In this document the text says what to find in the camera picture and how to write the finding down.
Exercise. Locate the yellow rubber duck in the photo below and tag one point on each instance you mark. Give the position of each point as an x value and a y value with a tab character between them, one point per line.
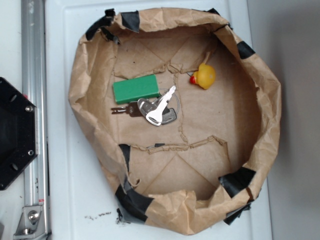
204	77

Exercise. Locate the silver key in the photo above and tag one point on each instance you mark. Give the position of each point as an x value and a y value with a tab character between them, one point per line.
155	117

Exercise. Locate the grey-headed key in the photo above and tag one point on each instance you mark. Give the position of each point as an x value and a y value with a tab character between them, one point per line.
169	114

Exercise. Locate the brown paper bag tray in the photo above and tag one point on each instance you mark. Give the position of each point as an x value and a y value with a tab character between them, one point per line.
210	163

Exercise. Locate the dark small key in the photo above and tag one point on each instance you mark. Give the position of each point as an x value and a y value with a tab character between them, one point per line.
131	109

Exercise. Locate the green rectangular block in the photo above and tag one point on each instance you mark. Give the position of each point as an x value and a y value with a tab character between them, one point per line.
130	90

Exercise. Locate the white tray surface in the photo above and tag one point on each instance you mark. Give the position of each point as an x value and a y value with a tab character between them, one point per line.
83	206

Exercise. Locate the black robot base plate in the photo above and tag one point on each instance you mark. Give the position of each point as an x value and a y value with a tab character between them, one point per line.
17	133

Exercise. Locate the aluminium extrusion rail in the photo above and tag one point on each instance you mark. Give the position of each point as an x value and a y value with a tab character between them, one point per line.
36	175

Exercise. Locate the metal corner bracket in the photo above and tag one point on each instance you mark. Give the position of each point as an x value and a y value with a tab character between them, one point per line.
31	224

